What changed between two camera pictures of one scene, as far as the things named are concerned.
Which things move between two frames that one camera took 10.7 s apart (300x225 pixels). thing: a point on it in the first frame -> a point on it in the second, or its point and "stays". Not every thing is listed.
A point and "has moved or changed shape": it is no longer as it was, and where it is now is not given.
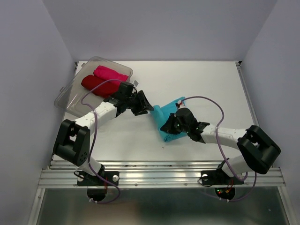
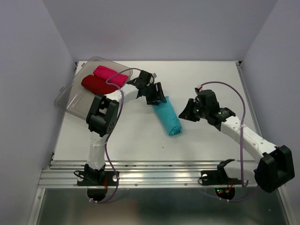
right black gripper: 167,126 -> 186,114
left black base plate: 85,179 stays
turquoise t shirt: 161,113 has moved or changed shape
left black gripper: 144,102 -> 159,94
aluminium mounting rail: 155,174 stays
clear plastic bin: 74,98 stays
